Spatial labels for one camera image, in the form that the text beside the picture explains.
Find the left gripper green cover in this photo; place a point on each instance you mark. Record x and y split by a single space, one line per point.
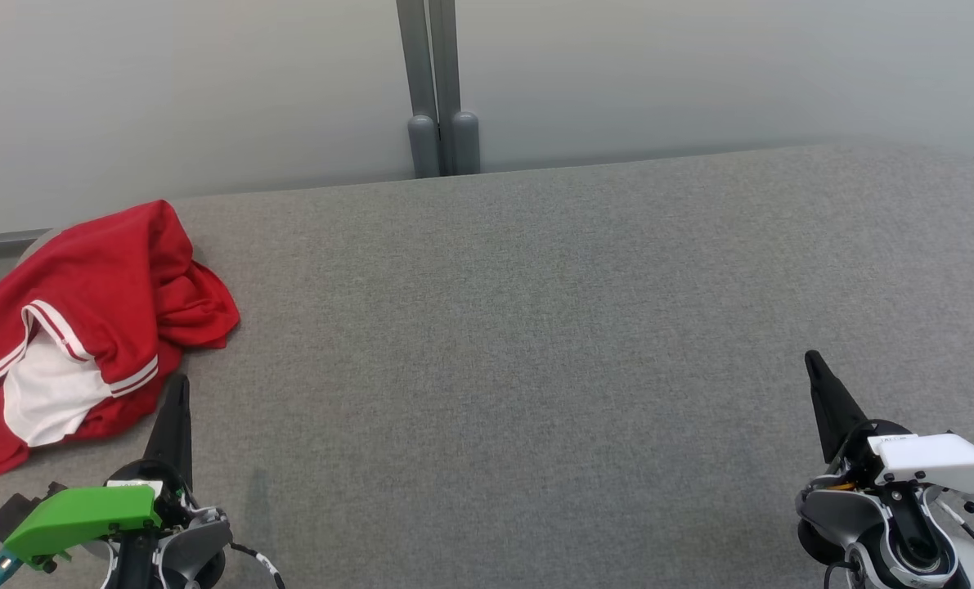
78 515

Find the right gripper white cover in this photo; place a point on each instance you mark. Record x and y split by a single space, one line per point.
936 458

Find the red Bulls 23 basketball jersey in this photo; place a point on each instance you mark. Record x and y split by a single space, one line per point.
86 270

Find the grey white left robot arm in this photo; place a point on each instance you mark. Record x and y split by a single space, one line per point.
200 540

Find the grey wall base rail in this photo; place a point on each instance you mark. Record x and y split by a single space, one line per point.
4 243

